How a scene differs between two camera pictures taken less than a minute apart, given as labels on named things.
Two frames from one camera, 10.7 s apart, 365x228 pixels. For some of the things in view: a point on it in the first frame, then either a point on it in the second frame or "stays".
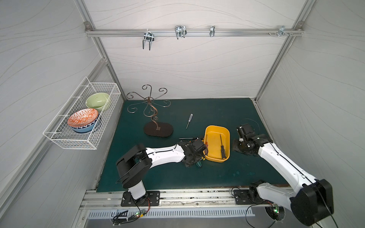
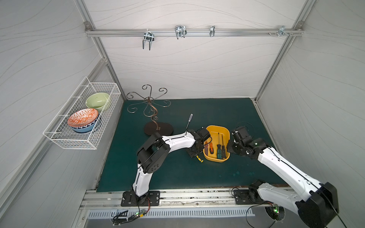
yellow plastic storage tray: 212,139 stays
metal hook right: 282,31 stays
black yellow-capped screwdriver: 223,154 stays
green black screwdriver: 198,164 → 219,149
